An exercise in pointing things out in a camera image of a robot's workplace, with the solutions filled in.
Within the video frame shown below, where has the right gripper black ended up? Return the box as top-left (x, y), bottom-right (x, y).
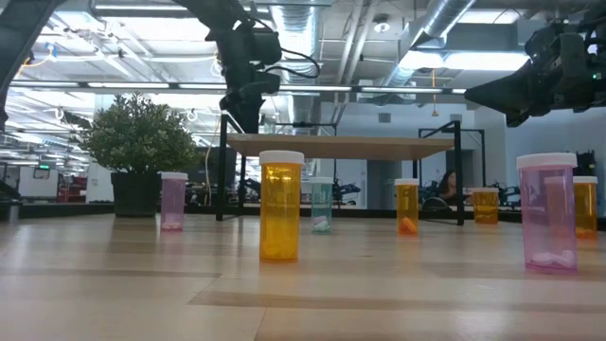
top-left (464, 21), bottom-right (594, 128)

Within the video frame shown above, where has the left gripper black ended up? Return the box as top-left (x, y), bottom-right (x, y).
top-left (215, 26), bottom-right (283, 135)

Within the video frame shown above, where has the small orange pill bottle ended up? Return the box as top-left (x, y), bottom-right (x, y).
top-left (258, 150), bottom-right (306, 263)
top-left (394, 177), bottom-right (420, 237)

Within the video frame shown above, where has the large orange pill bottle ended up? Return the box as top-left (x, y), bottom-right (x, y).
top-left (470, 187), bottom-right (500, 225)
top-left (571, 175), bottom-right (599, 241)

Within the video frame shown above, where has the wooden shelf with black legs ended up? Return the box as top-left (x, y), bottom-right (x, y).
top-left (215, 113), bottom-right (487, 226)

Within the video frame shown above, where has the black equipment cabinet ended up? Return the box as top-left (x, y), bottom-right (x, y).
top-left (575, 150), bottom-right (598, 179)

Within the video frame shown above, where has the person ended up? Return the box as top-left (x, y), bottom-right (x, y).
top-left (435, 169), bottom-right (459, 203)

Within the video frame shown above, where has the artificial plant in black pot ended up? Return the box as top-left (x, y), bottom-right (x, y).
top-left (80, 92), bottom-right (200, 219)

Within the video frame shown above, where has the bar with light strips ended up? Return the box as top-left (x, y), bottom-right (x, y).
top-left (0, 79), bottom-right (474, 96)

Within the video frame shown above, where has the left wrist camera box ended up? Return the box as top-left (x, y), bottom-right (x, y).
top-left (249, 27), bottom-right (284, 66)

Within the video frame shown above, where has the yellow cord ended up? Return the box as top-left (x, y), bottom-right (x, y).
top-left (429, 68), bottom-right (440, 118)

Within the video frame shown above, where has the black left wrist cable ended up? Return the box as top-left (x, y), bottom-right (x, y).
top-left (258, 18), bottom-right (322, 81)

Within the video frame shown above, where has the round silver ventilation duct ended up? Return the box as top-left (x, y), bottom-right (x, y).
top-left (269, 0), bottom-right (328, 129)

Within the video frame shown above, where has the slanted silver ventilation duct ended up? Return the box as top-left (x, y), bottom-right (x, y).
top-left (373, 0), bottom-right (479, 96)

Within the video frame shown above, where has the black aluminium rig frame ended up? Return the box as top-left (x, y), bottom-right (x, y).
top-left (0, 201), bottom-right (606, 233)

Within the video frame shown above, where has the small silver metal post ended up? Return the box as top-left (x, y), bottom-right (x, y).
top-left (5, 198), bottom-right (23, 224)

